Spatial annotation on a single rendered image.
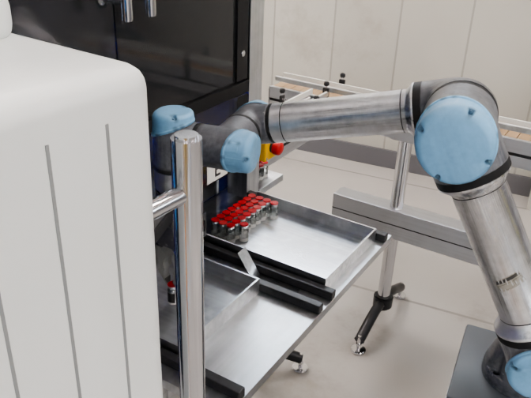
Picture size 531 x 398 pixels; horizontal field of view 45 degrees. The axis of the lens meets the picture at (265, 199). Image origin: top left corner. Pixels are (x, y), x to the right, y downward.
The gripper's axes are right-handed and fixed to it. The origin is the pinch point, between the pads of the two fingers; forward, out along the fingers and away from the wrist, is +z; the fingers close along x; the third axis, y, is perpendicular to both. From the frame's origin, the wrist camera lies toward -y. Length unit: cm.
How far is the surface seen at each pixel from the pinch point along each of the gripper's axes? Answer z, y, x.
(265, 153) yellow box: -5, 56, 13
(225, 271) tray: 3.0, 13.2, -4.0
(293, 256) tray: 5.1, 29.9, -11.4
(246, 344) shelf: 5.4, -1.6, -19.4
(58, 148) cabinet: -58, -57, -41
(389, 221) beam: 43, 126, -1
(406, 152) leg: 15, 128, -3
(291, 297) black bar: 3.5, 13.9, -20.0
